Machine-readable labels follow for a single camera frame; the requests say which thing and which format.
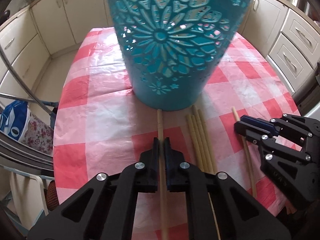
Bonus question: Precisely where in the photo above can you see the cream kitchen base cabinets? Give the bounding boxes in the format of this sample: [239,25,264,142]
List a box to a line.
[1,0,112,91]

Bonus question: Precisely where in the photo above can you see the red white checkered tablecloth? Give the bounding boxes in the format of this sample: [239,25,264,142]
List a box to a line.
[53,26,301,240]

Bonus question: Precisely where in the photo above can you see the cream drawer cabinet unit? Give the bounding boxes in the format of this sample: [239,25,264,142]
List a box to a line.
[238,0,319,94]

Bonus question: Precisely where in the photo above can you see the floral fabric bag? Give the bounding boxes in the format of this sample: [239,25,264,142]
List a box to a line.
[20,113,54,156]

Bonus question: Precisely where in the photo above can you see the teal perforated utensil holder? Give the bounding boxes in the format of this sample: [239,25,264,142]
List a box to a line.
[108,0,251,111]

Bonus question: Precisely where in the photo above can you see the blue white plastic bag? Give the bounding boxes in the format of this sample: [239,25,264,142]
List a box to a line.
[1,100,30,141]

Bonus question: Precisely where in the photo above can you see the blue dustpan with handle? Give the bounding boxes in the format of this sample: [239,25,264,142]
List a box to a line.
[1,47,59,129]

